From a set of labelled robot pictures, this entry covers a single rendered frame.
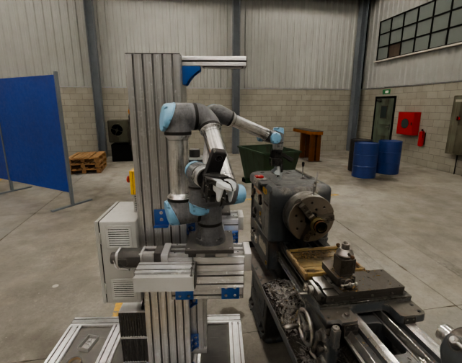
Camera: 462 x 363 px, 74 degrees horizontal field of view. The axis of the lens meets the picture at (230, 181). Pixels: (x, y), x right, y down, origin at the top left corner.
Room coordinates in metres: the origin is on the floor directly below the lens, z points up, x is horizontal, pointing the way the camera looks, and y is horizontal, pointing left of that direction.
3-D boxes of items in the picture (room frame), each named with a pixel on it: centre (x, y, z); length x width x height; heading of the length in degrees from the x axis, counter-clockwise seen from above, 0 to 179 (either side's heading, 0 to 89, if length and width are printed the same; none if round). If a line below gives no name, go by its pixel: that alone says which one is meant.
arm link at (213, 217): (1.37, 0.11, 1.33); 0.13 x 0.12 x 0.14; 113
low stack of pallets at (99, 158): (8.68, 4.11, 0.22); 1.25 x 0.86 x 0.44; 13
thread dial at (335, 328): (1.11, -0.44, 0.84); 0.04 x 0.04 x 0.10; 9
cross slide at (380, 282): (1.32, -0.60, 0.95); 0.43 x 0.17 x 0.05; 99
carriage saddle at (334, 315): (1.27, -0.62, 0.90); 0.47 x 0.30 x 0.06; 99
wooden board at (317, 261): (1.67, -0.56, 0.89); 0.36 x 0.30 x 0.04; 99
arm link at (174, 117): (1.32, 0.22, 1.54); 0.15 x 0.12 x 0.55; 113
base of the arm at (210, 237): (1.38, 0.10, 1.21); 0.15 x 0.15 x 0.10
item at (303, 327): (1.25, -0.40, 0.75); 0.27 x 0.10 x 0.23; 9
